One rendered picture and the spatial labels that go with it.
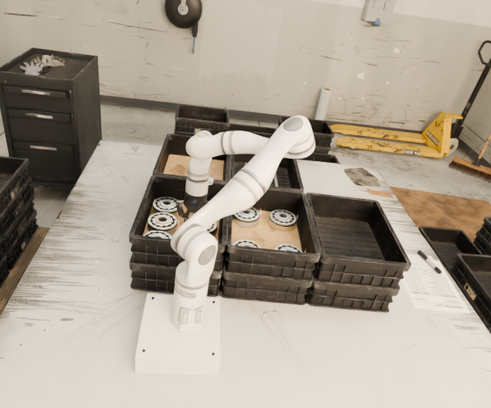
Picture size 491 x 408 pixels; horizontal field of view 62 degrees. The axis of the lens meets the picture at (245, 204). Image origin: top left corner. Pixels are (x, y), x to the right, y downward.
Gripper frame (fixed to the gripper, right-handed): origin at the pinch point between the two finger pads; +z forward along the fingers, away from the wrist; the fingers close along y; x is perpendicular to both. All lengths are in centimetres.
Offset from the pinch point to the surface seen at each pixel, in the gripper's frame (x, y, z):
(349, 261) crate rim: -14, 53, -7
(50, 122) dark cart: 113, -114, 26
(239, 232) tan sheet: 3.3, 16.7, 2.6
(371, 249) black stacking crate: 8, 66, 3
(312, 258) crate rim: -15.7, 41.0, -6.7
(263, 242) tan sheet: 0.0, 25.6, 2.5
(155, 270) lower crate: -21.6, -7.2, 4.8
